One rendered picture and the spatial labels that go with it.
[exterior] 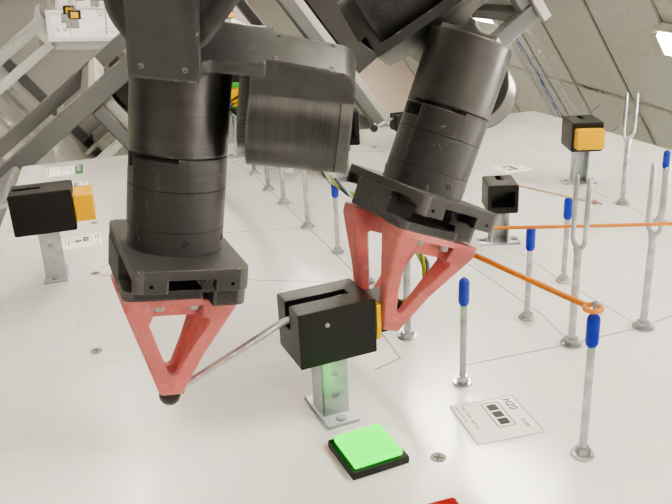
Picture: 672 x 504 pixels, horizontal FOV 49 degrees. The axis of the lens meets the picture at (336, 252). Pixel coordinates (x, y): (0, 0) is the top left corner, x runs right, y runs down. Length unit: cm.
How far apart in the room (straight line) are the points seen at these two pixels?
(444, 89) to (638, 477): 27
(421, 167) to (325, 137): 10
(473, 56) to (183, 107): 19
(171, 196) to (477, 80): 21
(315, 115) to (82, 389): 32
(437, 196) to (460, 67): 8
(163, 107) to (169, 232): 7
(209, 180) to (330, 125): 8
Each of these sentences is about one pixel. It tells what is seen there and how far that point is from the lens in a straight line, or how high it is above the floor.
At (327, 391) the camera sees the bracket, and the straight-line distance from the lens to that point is 53.
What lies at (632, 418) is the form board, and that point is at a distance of 56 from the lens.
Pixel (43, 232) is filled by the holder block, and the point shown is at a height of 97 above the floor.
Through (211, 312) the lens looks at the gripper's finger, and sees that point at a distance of 45.
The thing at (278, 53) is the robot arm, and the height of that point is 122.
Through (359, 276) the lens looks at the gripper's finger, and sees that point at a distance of 53.
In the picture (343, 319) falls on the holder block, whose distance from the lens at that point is 49.
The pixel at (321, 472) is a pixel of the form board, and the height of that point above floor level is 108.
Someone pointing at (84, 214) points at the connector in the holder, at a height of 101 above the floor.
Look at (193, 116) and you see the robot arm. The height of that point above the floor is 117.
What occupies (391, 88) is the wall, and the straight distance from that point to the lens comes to 897.
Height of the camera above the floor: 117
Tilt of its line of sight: level
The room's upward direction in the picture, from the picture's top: 48 degrees clockwise
